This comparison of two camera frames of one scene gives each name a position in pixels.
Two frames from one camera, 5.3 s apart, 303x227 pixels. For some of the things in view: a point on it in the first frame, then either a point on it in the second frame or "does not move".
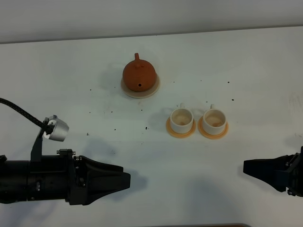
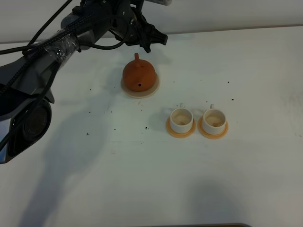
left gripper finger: [102, 179] → [149, 33]
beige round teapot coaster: [141, 94] does not move
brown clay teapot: [139, 75] does not move
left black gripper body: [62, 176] → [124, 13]
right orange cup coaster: [211, 136] does not move
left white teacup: [181, 119] does not move
